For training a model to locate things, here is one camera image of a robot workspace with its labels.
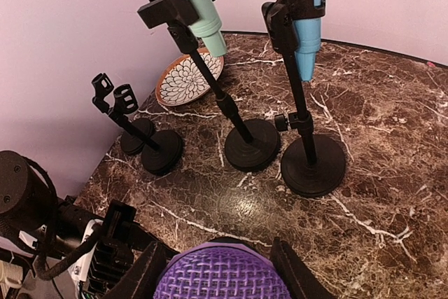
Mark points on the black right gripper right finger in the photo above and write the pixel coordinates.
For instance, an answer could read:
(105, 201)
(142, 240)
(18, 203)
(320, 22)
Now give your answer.
(298, 278)

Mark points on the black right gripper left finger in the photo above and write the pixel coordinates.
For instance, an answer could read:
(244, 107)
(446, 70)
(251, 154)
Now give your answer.
(141, 279)

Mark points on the purple microphone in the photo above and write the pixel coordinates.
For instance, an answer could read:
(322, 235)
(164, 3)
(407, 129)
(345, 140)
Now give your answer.
(220, 270)

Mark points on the black stand of blue microphone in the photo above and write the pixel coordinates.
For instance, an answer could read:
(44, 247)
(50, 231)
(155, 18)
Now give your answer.
(313, 165)

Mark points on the black stand of beige microphone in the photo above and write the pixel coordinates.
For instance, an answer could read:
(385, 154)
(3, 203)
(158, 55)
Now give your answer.
(161, 152)

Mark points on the black stand of mint microphone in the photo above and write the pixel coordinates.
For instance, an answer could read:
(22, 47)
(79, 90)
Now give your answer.
(252, 144)

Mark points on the black stand of orange microphone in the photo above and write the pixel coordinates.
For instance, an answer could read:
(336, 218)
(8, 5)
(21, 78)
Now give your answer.
(117, 104)

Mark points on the blue microphone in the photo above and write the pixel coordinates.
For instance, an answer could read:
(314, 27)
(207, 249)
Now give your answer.
(308, 32)

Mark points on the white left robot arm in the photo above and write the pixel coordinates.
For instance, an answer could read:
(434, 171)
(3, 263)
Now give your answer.
(29, 201)

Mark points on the flower pattern ceramic plate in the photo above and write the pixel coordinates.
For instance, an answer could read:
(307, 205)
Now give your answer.
(181, 83)

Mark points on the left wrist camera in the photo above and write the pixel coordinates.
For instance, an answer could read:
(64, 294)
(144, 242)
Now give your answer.
(98, 271)

